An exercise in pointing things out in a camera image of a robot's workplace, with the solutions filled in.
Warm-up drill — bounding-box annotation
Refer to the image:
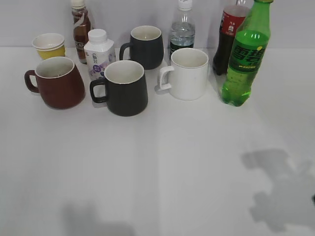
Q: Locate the dark grey rear mug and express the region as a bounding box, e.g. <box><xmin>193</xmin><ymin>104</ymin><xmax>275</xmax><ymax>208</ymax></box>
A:
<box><xmin>119</xmin><ymin>26</ymin><xmax>164</xmax><ymax>70</ymax></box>

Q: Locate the red ceramic mug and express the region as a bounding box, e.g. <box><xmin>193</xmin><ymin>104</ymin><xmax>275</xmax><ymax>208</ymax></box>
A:
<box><xmin>24</xmin><ymin>57</ymin><xmax>85</xmax><ymax>110</ymax></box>

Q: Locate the cola bottle red label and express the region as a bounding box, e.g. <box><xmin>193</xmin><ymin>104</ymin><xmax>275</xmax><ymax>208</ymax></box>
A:
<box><xmin>212</xmin><ymin>0</ymin><xmax>250</xmax><ymax>75</ymax></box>

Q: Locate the clear water bottle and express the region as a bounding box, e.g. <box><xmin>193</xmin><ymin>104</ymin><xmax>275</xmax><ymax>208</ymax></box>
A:
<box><xmin>169</xmin><ymin>0</ymin><xmax>195</xmax><ymax>58</ymax></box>

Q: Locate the yellow paper cup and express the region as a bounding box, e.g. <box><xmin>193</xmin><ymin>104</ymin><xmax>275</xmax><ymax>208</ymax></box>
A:
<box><xmin>32</xmin><ymin>33</ymin><xmax>65</xmax><ymax>59</ymax></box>

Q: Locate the white yogurt drink bottle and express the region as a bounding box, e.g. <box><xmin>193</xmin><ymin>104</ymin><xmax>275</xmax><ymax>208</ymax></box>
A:
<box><xmin>84</xmin><ymin>29</ymin><xmax>116</xmax><ymax>80</ymax></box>

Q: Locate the brown coffee drink bottle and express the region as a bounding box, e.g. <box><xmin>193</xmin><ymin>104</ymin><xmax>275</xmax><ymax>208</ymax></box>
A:
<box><xmin>71</xmin><ymin>0</ymin><xmax>91</xmax><ymax>64</ymax></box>

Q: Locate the black front ceramic mug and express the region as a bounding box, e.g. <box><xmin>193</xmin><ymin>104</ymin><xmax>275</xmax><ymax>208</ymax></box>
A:
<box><xmin>90</xmin><ymin>60</ymin><xmax>148</xmax><ymax>117</ymax></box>

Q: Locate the green soda bottle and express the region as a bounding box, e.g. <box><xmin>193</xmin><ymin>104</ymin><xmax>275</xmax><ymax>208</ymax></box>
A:
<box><xmin>221</xmin><ymin>0</ymin><xmax>272</xmax><ymax>107</ymax></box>

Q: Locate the white ceramic mug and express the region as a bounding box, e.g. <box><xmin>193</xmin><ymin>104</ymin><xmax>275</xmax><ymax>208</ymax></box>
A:
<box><xmin>157</xmin><ymin>48</ymin><xmax>209</xmax><ymax>101</ymax></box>

